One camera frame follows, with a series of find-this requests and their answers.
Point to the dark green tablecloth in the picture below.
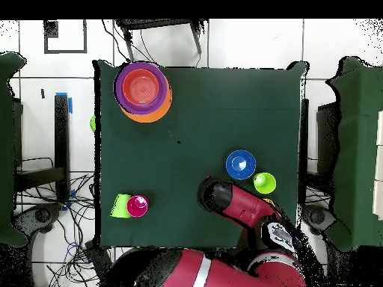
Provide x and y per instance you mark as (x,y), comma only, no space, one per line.
(209,119)

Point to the light green cup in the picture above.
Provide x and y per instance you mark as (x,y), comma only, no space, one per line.
(266,185)

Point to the red cup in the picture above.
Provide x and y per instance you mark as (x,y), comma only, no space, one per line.
(137,207)

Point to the black power adapter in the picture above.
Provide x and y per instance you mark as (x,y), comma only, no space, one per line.
(98,254)

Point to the green cloth side table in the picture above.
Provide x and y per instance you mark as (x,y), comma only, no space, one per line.
(353,149)
(6,149)

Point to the purple bowl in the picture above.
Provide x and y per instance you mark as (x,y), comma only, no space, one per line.
(163,92)

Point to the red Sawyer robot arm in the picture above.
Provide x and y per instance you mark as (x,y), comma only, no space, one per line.
(245,206)

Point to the small orange-red bowl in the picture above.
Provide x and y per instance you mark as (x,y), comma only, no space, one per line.
(140,86)

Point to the blue tape strip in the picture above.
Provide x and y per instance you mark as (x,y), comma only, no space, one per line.
(70,106)

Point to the green bowl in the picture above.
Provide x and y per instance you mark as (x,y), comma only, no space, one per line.
(93,123)

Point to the black metal frame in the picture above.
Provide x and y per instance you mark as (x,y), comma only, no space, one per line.
(304,149)
(61,149)

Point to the black chair with legs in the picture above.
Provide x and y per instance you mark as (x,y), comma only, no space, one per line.
(149,23)

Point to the blue bowl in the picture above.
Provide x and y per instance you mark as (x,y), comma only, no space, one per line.
(239,164)

